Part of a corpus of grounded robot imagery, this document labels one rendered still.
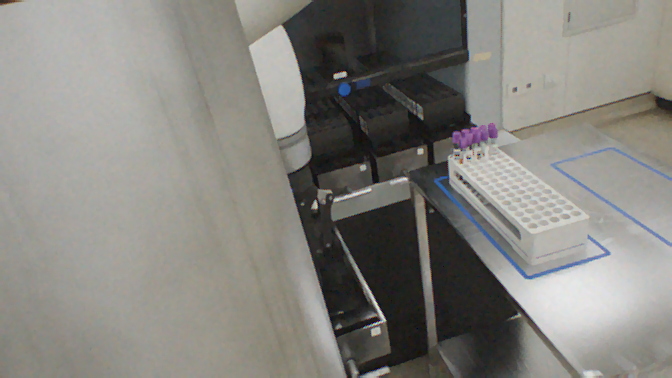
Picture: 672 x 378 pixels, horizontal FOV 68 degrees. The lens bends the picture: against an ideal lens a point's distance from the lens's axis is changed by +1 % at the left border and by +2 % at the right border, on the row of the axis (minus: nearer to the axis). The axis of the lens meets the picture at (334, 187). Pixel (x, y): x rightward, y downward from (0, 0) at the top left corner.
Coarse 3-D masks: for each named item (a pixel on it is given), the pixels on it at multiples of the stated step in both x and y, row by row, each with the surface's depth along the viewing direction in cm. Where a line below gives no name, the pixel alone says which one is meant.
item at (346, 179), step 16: (336, 160) 121; (352, 160) 120; (368, 160) 121; (320, 176) 119; (336, 176) 120; (352, 176) 121; (368, 176) 123; (336, 192) 122; (352, 192) 120; (368, 192) 119
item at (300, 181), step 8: (304, 168) 71; (288, 176) 70; (296, 176) 70; (304, 176) 71; (296, 184) 71; (304, 184) 72; (312, 184) 75; (296, 192) 71; (304, 192) 75; (312, 192) 75; (296, 200) 75; (312, 200) 76
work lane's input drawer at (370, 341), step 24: (312, 216) 103; (336, 240) 93; (336, 264) 89; (336, 288) 83; (360, 288) 80; (336, 312) 76; (360, 312) 76; (336, 336) 74; (360, 336) 75; (384, 336) 76; (360, 360) 77
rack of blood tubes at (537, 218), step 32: (448, 160) 100; (480, 160) 97; (512, 160) 95; (480, 192) 89; (512, 192) 85; (544, 192) 85; (512, 224) 87; (544, 224) 78; (576, 224) 76; (544, 256) 78
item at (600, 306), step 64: (576, 128) 114; (448, 192) 100; (576, 192) 93; (640, 192) 90; (512, 256) 81; (576, 256) 78; (640, 256) 76; (512, 320) 138; (576, 320) 68; (640, 320) 66
